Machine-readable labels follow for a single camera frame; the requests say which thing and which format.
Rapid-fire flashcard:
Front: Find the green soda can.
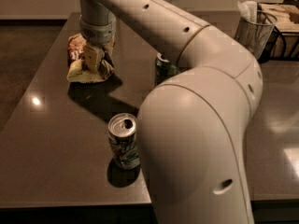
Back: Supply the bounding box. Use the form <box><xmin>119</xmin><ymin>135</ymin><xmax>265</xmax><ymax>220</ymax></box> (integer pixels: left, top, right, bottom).
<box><xmin>155</xmin><ymin>53</ymin><xmax>179</xmax><ymax>85</ymax></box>

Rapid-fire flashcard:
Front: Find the white 7up can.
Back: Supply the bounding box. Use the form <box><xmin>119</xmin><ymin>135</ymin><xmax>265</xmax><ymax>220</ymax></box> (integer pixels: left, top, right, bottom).
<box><xmin>108</xmin><ymin>113</ymin><xmax>140</xmax><ymax>170</ymax></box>

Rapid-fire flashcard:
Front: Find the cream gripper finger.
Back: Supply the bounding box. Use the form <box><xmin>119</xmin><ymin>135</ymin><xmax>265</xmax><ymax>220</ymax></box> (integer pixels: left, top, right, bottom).
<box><xmin>83</xmin><ymin>44</ymin><xmax>104</xmax><ymax>73</ymax></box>

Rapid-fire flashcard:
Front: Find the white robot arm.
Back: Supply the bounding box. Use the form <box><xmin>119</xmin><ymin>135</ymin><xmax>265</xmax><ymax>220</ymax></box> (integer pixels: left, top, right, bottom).
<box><xmin>92</xmin><ymin>0</ymin><xmax>263</xmax><ymax>224</ymax></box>

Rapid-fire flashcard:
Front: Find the black wire snack basket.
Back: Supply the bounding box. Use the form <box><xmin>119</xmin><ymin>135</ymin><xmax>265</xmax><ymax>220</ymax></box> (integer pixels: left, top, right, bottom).
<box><xmin>258</xmin><ymin>3</ymin><xmax>299</xmax><ymax>61</ymax></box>

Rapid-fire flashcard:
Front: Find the white napkin in cup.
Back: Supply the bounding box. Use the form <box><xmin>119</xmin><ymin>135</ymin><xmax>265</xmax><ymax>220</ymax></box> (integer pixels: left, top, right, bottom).
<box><xmin>237</xmin><ymin>1</ymin><xmax>257</xmax><ymax>22</ymax></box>

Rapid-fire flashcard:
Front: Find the brown chip bag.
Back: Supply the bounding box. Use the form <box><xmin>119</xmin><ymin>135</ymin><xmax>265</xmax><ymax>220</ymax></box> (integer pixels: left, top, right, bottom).
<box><xmin>66</xmin><ymin>34</ymin><xmax>114</xmax><ymax>83</ymax></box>

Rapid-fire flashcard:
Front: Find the wire mesh cup holder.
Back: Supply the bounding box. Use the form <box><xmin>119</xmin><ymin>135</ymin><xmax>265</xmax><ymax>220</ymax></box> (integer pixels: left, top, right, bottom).
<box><xmin>235</xmin><ymin>10</ymin><xmax>278</xmax><ymax>59</ymax></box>

